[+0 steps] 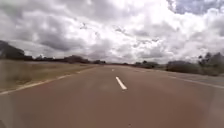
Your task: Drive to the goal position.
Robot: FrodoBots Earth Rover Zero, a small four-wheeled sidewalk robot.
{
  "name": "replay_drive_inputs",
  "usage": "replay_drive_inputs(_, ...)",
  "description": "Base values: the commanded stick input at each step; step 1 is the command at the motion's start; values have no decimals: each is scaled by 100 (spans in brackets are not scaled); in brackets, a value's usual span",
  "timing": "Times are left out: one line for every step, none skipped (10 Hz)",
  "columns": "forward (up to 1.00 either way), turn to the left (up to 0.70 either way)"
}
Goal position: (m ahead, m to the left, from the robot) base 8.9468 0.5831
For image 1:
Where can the white dashed centre line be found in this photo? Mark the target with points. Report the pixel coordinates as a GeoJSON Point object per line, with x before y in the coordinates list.
{"type": "Point", "coordinates": [121, 83]}

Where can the distant row of trees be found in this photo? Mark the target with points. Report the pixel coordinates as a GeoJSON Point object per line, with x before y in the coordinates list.
{"type": "Point", "coordinates": [76, 60]}

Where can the reddish brown asphalt road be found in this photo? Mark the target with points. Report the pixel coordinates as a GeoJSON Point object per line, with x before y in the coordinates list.
{"type": "Point", "coordinates": [106, 103]}

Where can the white road edge line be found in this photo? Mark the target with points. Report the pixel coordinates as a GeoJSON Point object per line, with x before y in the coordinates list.
{"type": "Point", "coordinates": [43, 82]}

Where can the dry grass verge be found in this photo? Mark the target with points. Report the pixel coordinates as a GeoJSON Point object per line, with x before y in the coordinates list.
{"type": "Point", "coordinates": [36, 71]}

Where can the grass verge with bushes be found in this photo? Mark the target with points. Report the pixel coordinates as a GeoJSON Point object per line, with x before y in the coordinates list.
{"type": "Point", "coordinates": [206, 74]}

